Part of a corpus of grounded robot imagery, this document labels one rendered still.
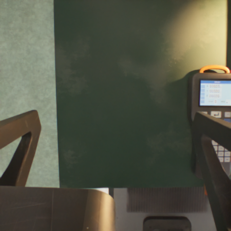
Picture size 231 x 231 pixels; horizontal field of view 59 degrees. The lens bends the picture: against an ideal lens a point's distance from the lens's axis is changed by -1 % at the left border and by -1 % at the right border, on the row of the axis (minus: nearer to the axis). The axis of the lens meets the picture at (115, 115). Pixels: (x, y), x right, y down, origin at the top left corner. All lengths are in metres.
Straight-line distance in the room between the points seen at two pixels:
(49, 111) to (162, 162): 0.89
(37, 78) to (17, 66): 0.13
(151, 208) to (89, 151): 0.65
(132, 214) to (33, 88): 0.82
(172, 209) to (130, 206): 0.19
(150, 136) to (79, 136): 0.13
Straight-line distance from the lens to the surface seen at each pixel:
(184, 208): 1.04
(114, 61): 0.40
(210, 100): 0.40
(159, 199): 1.00
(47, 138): 1.22
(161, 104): 0.40
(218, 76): 0.41
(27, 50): 1.27
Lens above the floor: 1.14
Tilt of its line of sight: 86 degrees down
